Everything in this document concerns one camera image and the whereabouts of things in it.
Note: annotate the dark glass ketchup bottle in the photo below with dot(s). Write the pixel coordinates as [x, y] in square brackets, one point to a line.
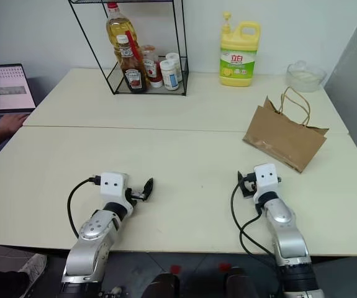
[133, 77]

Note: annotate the cooking oil bottle red cap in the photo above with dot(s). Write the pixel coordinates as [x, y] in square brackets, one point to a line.
[116, 28]

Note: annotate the white jar with blue label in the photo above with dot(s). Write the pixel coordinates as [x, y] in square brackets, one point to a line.
[169, 77]

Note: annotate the yellow dish soap bottle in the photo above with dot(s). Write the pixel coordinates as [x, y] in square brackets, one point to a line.
[237, 59]

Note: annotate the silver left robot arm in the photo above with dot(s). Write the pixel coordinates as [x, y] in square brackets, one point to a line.
[88, 245]

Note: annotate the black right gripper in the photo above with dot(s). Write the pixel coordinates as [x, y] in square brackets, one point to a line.
[249, 186]

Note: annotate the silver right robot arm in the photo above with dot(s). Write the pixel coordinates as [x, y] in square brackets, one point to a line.
[287, 236]

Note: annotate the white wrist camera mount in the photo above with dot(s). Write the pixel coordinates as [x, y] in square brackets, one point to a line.
[266, 178]
[111, 184]

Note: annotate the dark rounded shape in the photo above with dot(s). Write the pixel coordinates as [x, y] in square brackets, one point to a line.
[161, 287]

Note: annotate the grey sneaker shoe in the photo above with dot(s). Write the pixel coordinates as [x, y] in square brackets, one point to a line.
[35, 267]

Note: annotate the white plastic jar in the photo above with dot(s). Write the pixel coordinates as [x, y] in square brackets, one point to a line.
[176, 62]

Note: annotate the bystander bare hand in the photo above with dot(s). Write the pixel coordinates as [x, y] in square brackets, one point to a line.
[12, 122]

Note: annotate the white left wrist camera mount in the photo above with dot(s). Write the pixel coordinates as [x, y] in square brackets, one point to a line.
[111, 184]

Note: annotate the clear glass bowl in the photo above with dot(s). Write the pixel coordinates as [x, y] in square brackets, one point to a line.
[305, 77]

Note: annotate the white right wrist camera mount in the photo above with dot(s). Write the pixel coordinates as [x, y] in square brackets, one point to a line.
[266, 178]

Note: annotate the open laptop computer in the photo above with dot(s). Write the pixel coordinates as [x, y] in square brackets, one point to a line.
[2, 87]

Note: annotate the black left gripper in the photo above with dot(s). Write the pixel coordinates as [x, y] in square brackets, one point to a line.
[134, 195]

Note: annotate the red squeeze ketchup bottle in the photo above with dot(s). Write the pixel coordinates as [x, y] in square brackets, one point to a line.
[153, 69]

